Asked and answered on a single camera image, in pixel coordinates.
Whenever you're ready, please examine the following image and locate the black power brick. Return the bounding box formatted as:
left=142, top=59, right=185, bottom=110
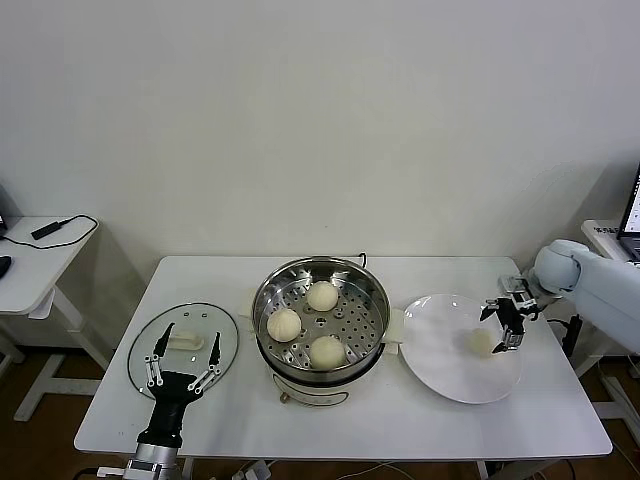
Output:
left=31, top=219, right=71, bottom=240

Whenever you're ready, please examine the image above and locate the stainless steel steamer pot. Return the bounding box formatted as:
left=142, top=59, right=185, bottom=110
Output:
left=239, top=255, right=405, bottom=382

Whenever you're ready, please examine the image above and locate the white round plate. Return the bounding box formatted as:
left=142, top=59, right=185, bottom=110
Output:
left=401, top=293, right=525, bottom=405

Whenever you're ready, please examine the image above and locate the white electric cooker base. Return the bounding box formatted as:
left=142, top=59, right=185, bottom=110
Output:
left=259, top=344, right=389, bottom=409

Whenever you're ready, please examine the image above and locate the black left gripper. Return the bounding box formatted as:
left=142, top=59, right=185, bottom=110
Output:
left=138, top=322, right=224, bottom=441

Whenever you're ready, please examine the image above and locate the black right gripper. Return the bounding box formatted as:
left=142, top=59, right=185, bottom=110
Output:
left=478, top=297, right=527, bottom=355

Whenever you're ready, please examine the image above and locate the white power strip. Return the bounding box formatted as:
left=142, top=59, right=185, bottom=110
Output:
left=232, top=458, right=275, bottom=480

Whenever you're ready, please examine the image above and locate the round glass lid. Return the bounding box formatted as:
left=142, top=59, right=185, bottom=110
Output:
left=127, top=301, right=241, bottom=401

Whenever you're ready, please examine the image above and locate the thin black cable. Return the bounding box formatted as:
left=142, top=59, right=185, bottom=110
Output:
left=0, top=213, right=99, bottom=249

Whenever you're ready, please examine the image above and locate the open laptop lit screen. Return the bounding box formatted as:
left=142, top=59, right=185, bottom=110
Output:
left=616, top=159, right=640, bottom=261

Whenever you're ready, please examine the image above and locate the black power adapter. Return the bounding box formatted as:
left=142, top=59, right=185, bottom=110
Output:
left=562, top=314, right=585, bottom=357

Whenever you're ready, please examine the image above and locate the white steamed baozi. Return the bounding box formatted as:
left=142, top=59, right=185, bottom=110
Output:
left=309, top=335, right=347, bottom=370
left=463, top=327, right=499, bottom=360
left=306, top=280, right=340, bottom=312
left=266, top=308, right=303, bottom=344

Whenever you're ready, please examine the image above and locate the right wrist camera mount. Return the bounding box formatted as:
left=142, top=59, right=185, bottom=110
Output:
left=498, top=273, right=539, bottom=307

